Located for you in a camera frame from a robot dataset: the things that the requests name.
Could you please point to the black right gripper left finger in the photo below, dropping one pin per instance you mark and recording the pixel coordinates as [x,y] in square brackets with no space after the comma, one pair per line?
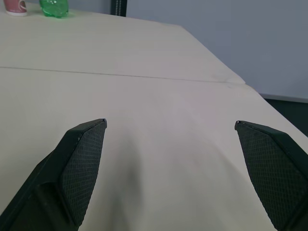
[72,168]

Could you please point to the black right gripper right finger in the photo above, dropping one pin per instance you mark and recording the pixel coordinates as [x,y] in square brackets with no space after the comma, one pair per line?
[272,168]

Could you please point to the green plastic bottle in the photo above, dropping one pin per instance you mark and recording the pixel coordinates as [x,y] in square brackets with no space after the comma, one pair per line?
[54,8]

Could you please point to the white and pink paper cup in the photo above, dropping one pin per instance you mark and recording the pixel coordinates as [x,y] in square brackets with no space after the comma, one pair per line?
[16,7]

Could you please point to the black perforated metal post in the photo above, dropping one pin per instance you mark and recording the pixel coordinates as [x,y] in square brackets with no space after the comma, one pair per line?
[118,7]

